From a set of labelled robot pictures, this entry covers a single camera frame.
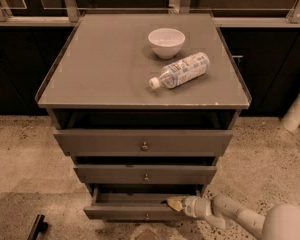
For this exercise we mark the metal railing frame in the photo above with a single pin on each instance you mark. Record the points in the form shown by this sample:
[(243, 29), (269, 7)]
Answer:
[(226, 13)]

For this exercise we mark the grey drawer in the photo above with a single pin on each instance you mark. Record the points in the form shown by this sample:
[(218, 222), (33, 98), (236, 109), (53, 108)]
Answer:
[(145, 174), (143, 143), (138, 202)]

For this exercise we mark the grey drawer cabinet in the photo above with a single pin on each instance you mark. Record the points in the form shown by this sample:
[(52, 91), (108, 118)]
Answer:
[(101, 82)]

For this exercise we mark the white ceramic bowl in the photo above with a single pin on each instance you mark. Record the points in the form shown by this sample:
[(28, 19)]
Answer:
[(166, 42)]

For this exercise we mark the black object on floor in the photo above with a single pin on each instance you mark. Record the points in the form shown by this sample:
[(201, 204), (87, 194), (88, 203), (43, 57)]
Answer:
[(39, 226)]

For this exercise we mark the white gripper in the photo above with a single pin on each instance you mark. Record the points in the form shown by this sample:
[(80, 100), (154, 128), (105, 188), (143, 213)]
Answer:
[(192, 206)]

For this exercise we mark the clear plastic water bottle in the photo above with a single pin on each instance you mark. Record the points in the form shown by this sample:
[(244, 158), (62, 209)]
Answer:
[(181, 71)]

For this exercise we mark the white cylindrical post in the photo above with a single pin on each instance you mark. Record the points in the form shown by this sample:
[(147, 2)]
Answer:
[(291, 119)]

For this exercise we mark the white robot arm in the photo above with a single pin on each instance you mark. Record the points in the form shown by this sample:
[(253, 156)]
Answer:
[(282, 222)]

